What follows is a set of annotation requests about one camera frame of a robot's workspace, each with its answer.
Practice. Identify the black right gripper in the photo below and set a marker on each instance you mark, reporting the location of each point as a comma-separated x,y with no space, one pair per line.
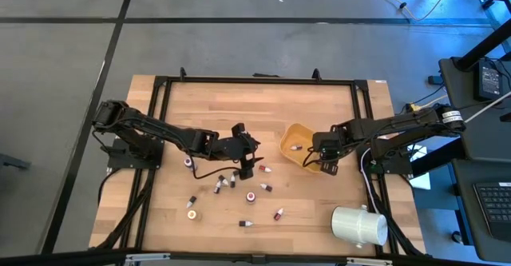
325,146

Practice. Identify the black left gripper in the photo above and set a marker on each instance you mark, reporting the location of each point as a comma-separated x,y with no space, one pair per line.
237,148

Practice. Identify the small dark dropper bottle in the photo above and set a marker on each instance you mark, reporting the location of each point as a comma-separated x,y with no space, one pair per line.
223,179
232,182
192,200
217,187

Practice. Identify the small brown dropper bottle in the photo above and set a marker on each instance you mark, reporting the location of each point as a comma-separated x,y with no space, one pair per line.
296,147

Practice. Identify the large red food coloring bottle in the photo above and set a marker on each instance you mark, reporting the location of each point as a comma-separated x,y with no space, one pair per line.
250,197

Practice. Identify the large purple food coloring bottle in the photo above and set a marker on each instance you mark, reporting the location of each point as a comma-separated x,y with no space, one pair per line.
187,162

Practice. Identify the small dark blue-label bottle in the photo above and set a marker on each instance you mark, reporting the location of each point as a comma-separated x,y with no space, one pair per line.
243,223

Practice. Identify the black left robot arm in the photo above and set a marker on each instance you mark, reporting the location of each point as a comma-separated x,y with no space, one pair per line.
159,130

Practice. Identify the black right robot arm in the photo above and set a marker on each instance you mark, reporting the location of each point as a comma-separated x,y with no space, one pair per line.
399,120

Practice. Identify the yellow plastic bin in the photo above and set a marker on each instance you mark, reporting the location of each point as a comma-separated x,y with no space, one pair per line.
293,136

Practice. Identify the white cylindrical canister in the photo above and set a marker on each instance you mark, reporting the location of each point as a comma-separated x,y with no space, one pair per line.
357,226

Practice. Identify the white paper sheet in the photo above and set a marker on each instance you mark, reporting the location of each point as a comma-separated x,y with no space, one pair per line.
421,180

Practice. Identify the yellow plug connector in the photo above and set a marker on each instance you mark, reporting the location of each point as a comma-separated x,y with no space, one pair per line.
414,107

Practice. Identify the black power plug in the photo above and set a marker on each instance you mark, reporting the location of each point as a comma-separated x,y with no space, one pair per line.
435,80

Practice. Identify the black desk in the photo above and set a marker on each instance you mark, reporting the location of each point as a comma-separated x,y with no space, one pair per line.
483,146

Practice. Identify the black keyboard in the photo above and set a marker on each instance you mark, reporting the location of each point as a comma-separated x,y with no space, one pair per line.
497,206

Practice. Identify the black power adapter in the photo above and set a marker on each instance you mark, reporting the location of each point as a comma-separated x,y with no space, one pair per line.
489,80

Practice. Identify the black rig crossbar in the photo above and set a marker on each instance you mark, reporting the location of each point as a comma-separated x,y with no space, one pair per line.
80,258

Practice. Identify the grey chair base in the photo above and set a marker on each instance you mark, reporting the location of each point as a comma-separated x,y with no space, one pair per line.
12,162

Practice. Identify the silver bracket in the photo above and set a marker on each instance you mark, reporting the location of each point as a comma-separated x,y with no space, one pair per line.
367,261
147,257

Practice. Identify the black diagonal post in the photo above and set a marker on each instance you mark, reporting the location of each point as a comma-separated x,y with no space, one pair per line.
483,48

